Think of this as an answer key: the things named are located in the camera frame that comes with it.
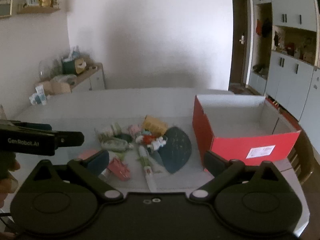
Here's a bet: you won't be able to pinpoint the clear glass vase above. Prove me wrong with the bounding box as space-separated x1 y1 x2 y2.
38 59 55 81

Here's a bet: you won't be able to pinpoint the clear plastic bag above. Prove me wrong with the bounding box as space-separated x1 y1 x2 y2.
51 74 77 84

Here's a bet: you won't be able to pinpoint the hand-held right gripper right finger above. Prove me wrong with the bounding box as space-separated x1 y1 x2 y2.
189 150 286 203

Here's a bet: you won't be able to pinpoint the person's left hand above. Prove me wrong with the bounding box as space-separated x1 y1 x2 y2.
0 155 21 208

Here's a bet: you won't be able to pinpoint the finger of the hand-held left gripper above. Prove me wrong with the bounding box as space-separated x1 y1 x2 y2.
51 131 85 148

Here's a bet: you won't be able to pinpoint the red and pink toy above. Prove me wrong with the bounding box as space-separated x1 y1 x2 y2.
107 157 131 181

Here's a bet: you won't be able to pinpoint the door mat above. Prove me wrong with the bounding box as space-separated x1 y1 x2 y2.
228 83 261 96

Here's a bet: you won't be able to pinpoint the green and white electric toothbrush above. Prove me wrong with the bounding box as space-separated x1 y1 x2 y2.
138 146 158 192

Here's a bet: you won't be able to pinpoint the large picture frame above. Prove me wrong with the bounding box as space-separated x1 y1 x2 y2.
0 0 15 18

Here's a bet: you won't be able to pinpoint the pink heart-shaped bowl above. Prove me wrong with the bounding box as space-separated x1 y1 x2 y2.
77 149 101 161

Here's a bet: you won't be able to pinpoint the small pink toy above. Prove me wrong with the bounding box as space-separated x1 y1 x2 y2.
128 124 141 137

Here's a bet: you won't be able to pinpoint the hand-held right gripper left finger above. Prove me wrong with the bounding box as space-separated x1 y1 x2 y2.
32 150 123 202

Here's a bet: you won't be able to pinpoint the green tissue box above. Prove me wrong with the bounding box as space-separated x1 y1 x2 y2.
61 57 86 75

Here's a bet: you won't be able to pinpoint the wooden wall shelf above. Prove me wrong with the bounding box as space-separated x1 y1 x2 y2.
16 6 61 15

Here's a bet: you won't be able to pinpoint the dark brown door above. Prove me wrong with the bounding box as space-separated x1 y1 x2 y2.
228 0 251 86

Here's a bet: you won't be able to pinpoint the small white and blue toy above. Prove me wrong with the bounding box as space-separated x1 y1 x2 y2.
147 136 168 152

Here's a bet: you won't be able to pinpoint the white and blue packet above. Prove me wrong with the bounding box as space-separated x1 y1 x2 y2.
29 84 48 106

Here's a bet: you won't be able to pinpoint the yellow toy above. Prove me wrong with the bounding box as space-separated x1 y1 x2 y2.
142 115 168 136

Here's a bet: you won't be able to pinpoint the white sideboard cabinet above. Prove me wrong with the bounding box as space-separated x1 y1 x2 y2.
39 63 106 93

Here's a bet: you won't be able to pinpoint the wooden chair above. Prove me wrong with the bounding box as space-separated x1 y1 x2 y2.
287 129 316 183

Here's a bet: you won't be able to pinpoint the beige cardboard box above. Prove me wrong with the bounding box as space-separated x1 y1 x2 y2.
42 81 71 96

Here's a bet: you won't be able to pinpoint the row of shoes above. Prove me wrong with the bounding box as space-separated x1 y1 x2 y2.
266 96 283 111

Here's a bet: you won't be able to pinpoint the black hanging bag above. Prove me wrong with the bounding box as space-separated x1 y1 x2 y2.
261 18 273 38

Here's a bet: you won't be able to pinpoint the red cardboard box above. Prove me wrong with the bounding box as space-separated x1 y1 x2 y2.
192 94 302 173

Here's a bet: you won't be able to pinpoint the grey wardrobe cabinet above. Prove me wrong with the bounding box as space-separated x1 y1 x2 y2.
246 0 320 127

